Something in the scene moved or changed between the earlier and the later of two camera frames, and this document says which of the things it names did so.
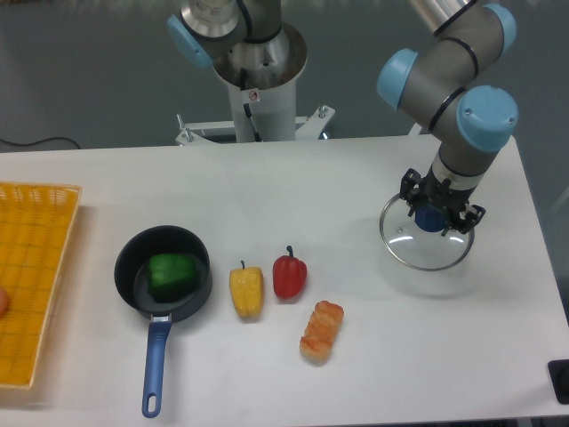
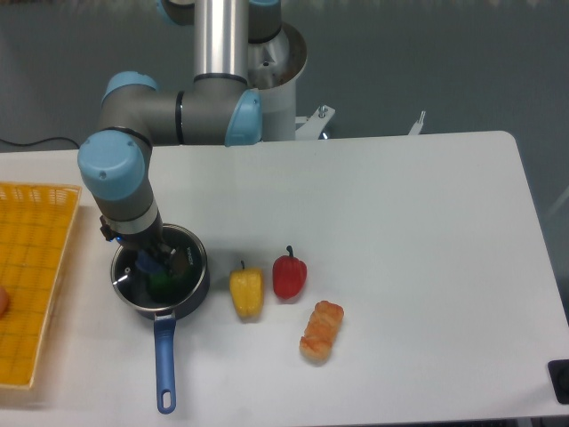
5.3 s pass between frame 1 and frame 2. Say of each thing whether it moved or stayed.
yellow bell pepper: stayed
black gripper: moved
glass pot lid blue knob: moved
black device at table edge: stayed
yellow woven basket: stayed
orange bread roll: stayed
